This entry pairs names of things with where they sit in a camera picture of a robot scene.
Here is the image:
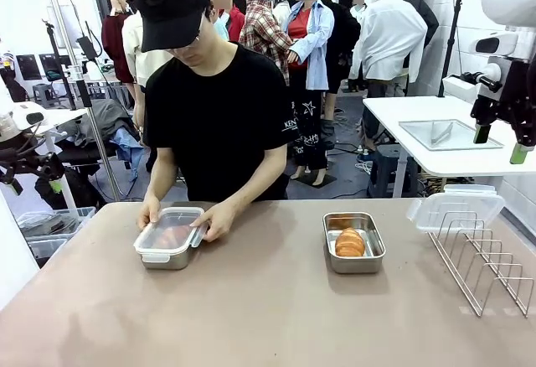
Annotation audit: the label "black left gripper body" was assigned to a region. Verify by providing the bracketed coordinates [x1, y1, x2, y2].
[0, 148, 55, 184]

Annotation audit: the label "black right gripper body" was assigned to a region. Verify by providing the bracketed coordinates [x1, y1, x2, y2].
[500, 59, 536, 111]

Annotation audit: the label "perforated steel tray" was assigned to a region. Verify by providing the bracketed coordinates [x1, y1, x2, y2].
[398, 118, 505, 152]

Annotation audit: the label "steel tongs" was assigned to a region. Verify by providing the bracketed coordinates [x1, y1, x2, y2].
[430, 120, 454, 144]

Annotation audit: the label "clear plastic lid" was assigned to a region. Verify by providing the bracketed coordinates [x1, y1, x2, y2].
[443, 183, 499, 195]
[405, 192, 507, 235]
[133, 206, 211, 260]

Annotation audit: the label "golden croissant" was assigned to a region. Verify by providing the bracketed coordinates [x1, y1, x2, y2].
[334, 227, 367, 258]
[152, 225, 192, 249]

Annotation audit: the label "steel rectangular container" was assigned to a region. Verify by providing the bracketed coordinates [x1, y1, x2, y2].
[140, 207, 206, 271]
[322, 211, 387, 275]

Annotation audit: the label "person's right forearm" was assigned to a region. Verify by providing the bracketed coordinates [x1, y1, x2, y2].
[144, 144, 182, 208]

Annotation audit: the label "person's left forearm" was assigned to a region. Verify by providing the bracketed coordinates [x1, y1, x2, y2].
[220, 147, 291, 217]

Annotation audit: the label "person's right hand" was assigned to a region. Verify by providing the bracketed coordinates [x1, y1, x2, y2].
[137, 194, 162, 230]

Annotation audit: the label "person's left hand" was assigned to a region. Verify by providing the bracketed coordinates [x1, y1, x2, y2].
[190, 202, 240, 243]

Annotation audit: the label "black bag pile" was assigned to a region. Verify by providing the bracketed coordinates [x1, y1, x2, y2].
[33, 165, 108, 211]

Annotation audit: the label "large clear storage bin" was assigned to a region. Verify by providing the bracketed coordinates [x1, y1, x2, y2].
[14, 206, 96, 238]

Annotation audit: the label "small clear storage bin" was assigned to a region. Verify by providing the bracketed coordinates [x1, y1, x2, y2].
[25, 235, 69, 261]

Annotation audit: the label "grey plastic stool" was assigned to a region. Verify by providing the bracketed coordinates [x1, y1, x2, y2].
[32, 83, 59, 108]

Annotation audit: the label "black light stand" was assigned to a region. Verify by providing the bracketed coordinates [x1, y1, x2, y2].
[436, 0, 465, 98]

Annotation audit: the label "blue cloth pile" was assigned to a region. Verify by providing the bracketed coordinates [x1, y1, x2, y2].
[111, 127, 146, 182]

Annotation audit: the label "grey cloth pile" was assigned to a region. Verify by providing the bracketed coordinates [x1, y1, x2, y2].
[79, 98, 142, 158]

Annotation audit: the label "black stool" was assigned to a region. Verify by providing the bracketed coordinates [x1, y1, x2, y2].
[367, 144, 420, 199]

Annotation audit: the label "black and white jacket mannequin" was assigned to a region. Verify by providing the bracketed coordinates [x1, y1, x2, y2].
[400, 0, 441, 71]

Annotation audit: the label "black tripod stand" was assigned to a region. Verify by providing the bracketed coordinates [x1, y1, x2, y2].
[40, 18, 77, 111]

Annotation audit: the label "black power adapter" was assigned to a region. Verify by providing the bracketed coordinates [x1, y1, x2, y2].
[76, 35, 101, 60]

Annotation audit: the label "white shirt mannequin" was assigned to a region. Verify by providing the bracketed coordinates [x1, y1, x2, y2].
[348, 0, 429, 152]

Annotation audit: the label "tall metal pole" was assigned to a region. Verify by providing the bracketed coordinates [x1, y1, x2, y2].
[39, 0, 123, 201]

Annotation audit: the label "maroon sweater mannequin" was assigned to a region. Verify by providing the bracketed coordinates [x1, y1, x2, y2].
[100, 0, 136, 86]

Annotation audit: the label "cream jacket mannequin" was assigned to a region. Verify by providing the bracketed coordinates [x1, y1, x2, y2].
[121, 10, 173, 133]

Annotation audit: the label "small white collar mannequin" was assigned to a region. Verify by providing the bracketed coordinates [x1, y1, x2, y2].
[350, 0, 369, 21]

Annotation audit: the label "person in black t-shirt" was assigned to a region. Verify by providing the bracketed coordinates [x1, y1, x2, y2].
[129, 0, 301, 243]

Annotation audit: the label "red top blue shirt mannequin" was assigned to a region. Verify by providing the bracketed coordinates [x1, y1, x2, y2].
[286, 0, 337, 187]

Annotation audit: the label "black baseball cap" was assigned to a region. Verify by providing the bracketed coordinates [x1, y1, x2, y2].
[129, 0, 213, 54]

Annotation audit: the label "red jacket mannequin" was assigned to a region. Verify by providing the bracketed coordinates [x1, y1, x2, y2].
[212, 0, 247, 44]

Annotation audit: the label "plaid shirt hooded mannequin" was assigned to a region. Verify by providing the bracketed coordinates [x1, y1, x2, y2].
[237, 0, 294, 88]

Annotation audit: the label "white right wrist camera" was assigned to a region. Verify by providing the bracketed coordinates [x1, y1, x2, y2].
[442, 70, 503, 105]

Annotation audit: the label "metal wire lid rack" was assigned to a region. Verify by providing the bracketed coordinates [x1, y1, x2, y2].
[426, 210, 535, 318]

